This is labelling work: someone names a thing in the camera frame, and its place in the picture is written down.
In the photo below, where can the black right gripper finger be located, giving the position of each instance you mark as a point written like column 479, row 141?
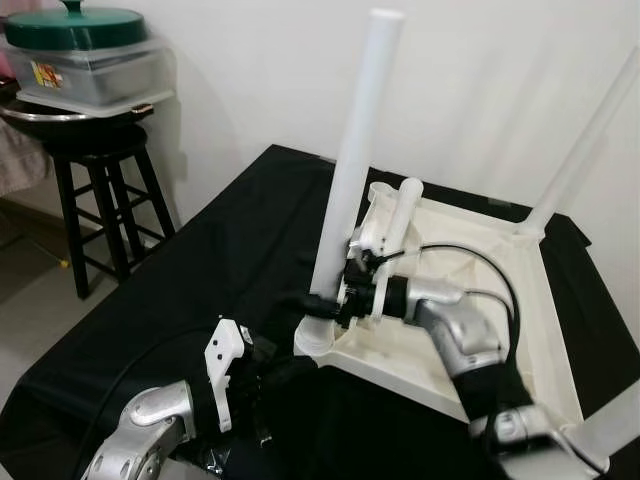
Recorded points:
column 315, row 302

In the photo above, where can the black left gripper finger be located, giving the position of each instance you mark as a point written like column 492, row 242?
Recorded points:
column 292, row 372

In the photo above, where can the white plastic children table top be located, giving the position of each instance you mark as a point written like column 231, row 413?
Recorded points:
column 520, row 330

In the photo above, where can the black tablecloth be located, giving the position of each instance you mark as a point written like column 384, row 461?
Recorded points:
column 200, row 260

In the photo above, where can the black stool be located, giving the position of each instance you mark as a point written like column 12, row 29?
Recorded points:
column 100, row 150

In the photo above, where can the beige table cloth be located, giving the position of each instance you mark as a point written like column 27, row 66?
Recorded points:
column 20, row 160

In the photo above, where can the green lid clear container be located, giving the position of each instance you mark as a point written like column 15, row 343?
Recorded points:
column 85, row 60

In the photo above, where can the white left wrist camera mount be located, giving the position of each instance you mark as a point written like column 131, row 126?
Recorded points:
column 225, row 365

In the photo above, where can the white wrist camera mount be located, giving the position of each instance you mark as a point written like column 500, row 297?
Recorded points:
column 225, row 365
column 368, row 240

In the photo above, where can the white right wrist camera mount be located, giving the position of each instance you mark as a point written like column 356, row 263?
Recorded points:
column 368, row 240

